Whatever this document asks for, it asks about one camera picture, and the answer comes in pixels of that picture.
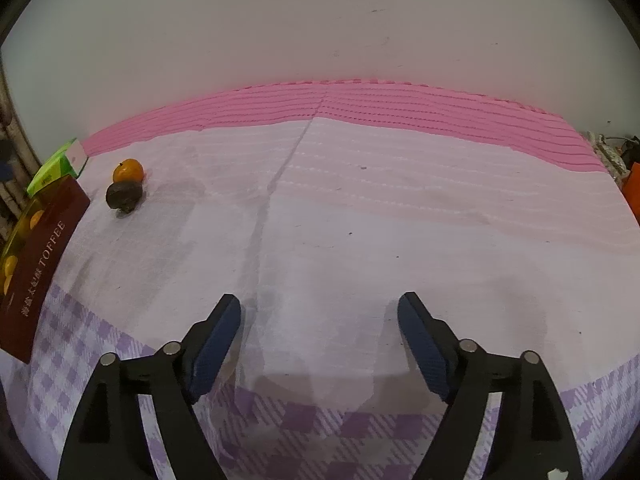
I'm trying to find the white cluttered items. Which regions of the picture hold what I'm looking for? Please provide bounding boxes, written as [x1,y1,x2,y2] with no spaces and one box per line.
[582,131,631,181]

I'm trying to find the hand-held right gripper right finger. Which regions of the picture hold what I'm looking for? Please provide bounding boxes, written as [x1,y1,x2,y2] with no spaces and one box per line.
[397,291,586,480]

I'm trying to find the beige slatted furniture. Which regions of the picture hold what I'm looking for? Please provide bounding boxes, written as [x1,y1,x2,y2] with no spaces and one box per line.
[0,75,43,241]

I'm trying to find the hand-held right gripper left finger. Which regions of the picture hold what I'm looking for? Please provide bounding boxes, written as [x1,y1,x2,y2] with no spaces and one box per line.
[57,293,242,480]

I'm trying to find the orange plastic bag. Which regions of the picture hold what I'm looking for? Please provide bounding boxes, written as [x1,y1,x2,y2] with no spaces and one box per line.
[622,161,640,226]

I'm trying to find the dark red candy box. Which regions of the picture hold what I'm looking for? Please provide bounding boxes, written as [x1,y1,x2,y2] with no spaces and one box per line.
[0,176,92,365]

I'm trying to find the dark brown wrinkled fruit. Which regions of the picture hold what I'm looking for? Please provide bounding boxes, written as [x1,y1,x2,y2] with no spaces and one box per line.
[105,182,143,212]

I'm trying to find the pink and purple checked cloth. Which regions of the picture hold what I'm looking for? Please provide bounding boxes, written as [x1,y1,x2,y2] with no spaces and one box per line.
[0,78,640,480]

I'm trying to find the green and white carton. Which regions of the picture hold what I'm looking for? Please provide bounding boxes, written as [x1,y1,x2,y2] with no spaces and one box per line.
[26,137,90,198]

